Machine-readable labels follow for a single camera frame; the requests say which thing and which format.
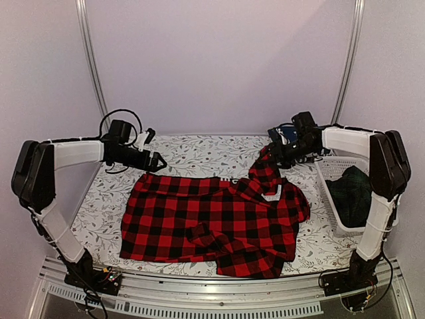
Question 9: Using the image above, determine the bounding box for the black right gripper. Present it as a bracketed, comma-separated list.
[259, 138, 319, 169]

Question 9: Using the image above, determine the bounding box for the red black plaid shirt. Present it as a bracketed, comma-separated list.
[120, 148, 310, 278]

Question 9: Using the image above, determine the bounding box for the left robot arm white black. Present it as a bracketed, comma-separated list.
[11, 120, 167, 264]

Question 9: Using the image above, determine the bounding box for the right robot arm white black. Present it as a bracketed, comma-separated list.
[270, 112, 411, 264]

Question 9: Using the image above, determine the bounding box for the white plastic laundry basket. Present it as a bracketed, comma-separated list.
[313, 156, 399, 237]

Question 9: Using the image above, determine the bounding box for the folded navy blue shirt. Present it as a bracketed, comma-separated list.
[268, 123, 298, 143]

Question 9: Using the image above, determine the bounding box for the dark green plaid garment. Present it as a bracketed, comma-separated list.
[325, 165, 372, 228]

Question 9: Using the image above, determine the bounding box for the floral patterned table cloth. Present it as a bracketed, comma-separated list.
[71, 136, 360, 277]

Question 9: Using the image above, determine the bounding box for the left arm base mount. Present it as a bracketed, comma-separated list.
[58, 249, 122, 296]

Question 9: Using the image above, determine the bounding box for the aluminium front rail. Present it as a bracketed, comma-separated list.
[28, 257, 416, 318]

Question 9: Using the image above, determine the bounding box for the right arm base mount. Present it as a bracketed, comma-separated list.
[318, 251, 381, 312]

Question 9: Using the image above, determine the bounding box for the right aluminium frame post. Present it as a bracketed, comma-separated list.
[331, 0, 365, 124]

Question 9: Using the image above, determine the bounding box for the aluminium frame post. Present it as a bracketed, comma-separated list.
[75, 0, 108, 117]
[331, 0, 365, 124]

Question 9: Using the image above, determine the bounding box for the left aluminium frame post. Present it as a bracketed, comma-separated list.
[75, 0, 108, 117]

